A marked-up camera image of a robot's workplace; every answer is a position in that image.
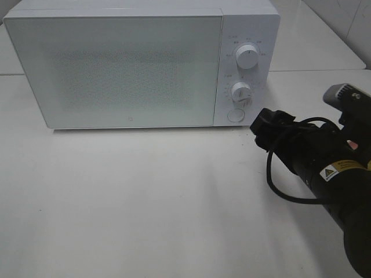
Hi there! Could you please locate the white microwave door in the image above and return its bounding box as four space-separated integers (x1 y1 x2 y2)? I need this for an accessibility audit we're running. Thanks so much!
5 16 222 129

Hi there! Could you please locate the upper white power knob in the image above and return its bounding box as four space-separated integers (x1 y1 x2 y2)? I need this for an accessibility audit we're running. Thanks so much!
235 43 260 70

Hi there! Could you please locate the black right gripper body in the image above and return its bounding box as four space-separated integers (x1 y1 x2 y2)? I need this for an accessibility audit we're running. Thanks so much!
250 108 348 171

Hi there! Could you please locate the white microwave oven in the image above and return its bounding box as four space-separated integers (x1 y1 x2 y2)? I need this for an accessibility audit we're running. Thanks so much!
3 1 280 129

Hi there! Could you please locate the lower white timer knob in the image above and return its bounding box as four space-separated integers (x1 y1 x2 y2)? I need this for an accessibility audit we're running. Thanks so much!
231 82 252 103

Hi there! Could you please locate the round white door button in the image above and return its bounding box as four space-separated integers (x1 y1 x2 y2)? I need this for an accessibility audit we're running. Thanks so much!
227 109 245 123

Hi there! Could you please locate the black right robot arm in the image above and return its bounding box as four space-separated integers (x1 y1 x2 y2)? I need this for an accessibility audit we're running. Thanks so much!
250 108 370 277

